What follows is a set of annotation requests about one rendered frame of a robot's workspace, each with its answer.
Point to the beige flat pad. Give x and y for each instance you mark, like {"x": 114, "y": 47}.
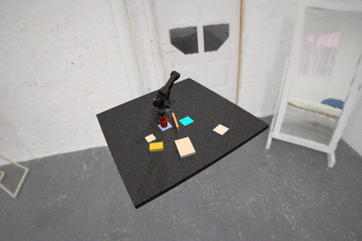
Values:
{"x": 220, "y": 129}

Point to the yellow rectangular block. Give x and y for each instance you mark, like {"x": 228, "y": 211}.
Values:
{"x": 156, "y": 147}

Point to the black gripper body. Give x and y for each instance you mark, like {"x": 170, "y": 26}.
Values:
{"x": 161, "y": 109}

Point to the red cup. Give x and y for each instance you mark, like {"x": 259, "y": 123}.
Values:
{"x": 163, "y": 122}

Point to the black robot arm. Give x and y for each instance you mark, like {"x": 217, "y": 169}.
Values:
{"x": 164, "y": 92}

